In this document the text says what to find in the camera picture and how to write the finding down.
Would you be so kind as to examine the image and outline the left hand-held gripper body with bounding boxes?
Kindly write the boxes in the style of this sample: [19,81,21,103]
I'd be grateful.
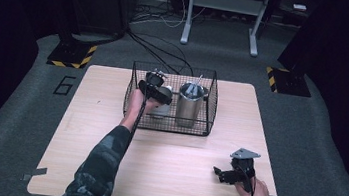
[137,68,169,93]

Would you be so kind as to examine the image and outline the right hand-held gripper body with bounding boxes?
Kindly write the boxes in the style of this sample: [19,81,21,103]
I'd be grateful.
[225,146,263,194]

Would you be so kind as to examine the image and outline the small steel cup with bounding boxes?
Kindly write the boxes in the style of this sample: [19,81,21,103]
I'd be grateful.
[149,84,175,121]

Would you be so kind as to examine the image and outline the black wire basket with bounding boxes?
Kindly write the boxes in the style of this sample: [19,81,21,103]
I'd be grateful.
[121,59,222,138]

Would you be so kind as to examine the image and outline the tall steel cup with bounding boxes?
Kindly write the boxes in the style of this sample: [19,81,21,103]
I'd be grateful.
[173,80,211,131]

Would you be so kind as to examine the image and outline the person's left hand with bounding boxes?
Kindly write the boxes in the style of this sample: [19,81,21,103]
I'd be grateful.
[126,87,163,120]

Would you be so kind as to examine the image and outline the grey metal utensil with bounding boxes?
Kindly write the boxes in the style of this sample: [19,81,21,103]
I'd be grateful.
[185,73,205,98]

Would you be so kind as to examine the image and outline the black hazard-striped stand base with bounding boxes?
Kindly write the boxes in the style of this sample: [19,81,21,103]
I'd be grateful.
[263,65,315,99]
[45,37,98,72]

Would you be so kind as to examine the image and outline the small white box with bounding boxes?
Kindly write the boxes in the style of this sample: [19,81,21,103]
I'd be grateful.
[292,3,308,12]

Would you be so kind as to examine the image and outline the left hand-held gripper black cable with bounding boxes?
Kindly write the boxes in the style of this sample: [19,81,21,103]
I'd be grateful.
[125,89,149,152]

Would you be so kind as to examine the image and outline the black floor cables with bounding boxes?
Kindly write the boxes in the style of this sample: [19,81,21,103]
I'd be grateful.
[121,29,200,78]

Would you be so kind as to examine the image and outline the white floor cable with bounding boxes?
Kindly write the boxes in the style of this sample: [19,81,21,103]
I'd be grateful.
[130,0,209,34]

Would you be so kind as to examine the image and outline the white metal desk frame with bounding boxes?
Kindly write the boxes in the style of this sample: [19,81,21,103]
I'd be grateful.
[179,0,274,59]

